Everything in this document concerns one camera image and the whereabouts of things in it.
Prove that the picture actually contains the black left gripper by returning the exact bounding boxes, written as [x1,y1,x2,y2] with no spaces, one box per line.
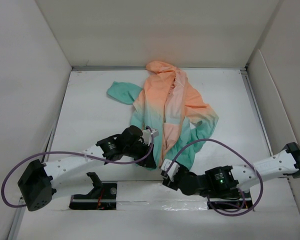
[123,140,156,169]

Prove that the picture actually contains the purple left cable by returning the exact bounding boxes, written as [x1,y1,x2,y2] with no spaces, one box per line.
[1,125,155,208]

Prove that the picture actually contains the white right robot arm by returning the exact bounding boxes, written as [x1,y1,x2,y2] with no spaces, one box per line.
[161,142,300,198]

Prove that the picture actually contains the clear plastic taped strip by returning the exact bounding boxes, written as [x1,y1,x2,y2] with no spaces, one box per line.
[116,181,208,211]

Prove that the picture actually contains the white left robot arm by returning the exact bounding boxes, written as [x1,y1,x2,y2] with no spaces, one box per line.
[17,125,159,212]

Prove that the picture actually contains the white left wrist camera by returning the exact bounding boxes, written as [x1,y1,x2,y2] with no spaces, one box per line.
[142,128,159,146]

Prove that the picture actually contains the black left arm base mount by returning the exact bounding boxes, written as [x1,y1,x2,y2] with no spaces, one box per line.
[69,172,118,211]

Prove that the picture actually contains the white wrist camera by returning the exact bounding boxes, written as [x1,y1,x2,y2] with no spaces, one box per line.
[160,159,180,179]
[142,128,159,146]

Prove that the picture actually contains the purple cable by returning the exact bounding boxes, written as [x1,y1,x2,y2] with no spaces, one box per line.
[1,125,155,208]
[162,138,264,216]

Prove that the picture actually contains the orange and teal gradient jacket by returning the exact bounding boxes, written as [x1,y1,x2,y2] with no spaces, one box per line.
[106,61,219,169]

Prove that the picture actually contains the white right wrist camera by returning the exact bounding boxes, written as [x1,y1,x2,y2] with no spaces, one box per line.
[160,159,180,179]

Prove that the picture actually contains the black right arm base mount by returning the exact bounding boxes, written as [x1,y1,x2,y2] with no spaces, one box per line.
[207,190,253,212]

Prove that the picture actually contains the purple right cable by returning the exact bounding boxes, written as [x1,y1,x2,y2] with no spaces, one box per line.
[162,138,264,216]

